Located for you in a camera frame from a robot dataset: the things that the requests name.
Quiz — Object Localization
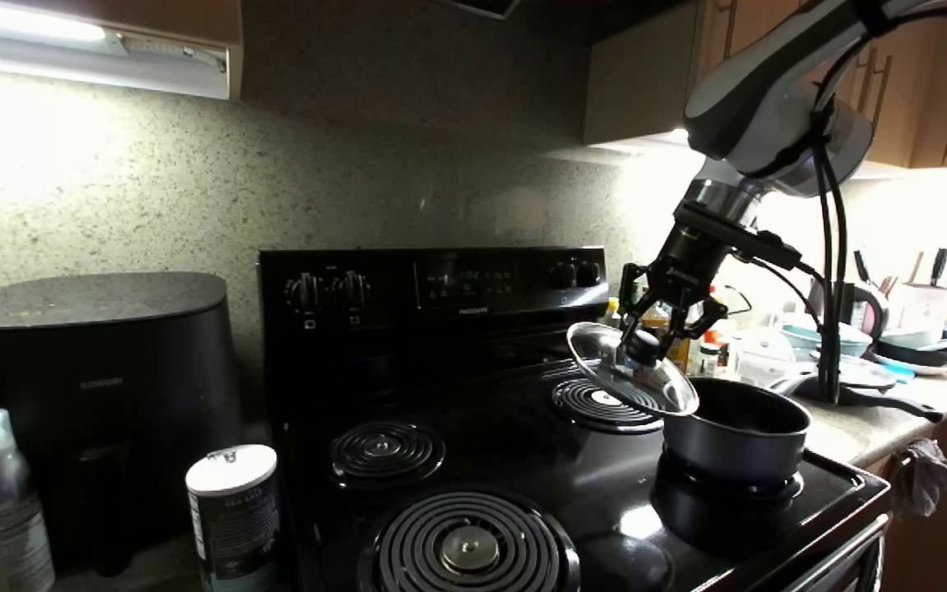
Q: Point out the coil burner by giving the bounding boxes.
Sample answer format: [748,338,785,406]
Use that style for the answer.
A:
[332,419,447,486]
[547,379,657,434]
[359,489,577,592]

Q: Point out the wooden upper cabinets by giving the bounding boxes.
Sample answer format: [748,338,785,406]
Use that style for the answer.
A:
[580,0,947,166]

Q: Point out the frying pan with lid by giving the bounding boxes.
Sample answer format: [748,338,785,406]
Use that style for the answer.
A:
[769,352,941,419]

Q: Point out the knife block with knives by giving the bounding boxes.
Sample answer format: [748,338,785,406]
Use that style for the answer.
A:
[855,249,947,344]

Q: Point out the rear right coil burner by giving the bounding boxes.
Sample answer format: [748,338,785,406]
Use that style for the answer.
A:
[547,379,657,434]

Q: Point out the stacked teal dishes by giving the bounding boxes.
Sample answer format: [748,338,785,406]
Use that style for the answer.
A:
[780,311,871,358]

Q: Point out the glass pot lid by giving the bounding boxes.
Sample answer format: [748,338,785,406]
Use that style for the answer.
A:
[565,321,699,418]

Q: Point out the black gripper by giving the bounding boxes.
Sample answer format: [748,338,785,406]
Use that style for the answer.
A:
[618,202,755,374]

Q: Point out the grey hanging dish towel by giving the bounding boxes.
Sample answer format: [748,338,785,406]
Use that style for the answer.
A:
[889,438,947,515]

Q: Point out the clear spray bottle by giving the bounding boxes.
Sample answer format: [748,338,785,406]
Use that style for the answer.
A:
[0,406,59,592]

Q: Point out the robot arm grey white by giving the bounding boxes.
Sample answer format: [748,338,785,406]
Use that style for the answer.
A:
[618,0,947,358]

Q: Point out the rear left coil burner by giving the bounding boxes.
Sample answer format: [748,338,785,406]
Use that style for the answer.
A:
[332,419,447,486]

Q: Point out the white lidded canister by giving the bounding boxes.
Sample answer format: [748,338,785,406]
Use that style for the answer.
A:
[183,443,278,592]

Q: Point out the dark cooking pot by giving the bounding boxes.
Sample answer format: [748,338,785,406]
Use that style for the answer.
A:
[664,379,807,486]

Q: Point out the black air fryer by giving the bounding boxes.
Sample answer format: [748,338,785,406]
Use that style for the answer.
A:
[0,272,238,576]

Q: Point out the front left coil burner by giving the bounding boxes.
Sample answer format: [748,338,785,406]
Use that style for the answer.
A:
[359,489,577,592]

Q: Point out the black electric stove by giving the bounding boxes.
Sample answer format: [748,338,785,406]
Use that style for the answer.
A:
[258,245,888,592]

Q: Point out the under-cabinet light fixture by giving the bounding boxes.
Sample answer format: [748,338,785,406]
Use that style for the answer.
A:
[0,0,243,98]

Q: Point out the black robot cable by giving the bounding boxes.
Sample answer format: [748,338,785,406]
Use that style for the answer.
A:
[755,0,947,406]

